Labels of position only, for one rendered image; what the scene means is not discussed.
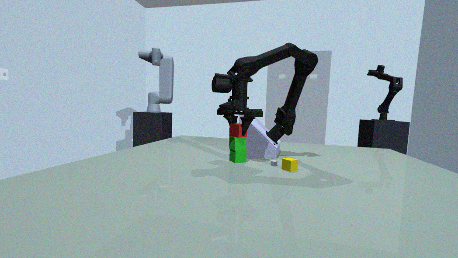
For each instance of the green block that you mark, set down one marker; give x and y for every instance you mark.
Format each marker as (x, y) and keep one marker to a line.
(236, 143)
(237, 156)

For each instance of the yellow cube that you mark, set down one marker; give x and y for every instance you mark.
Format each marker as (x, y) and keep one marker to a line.
(289, 164)

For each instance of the red block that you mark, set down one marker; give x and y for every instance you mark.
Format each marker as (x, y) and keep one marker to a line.
(235, 130)

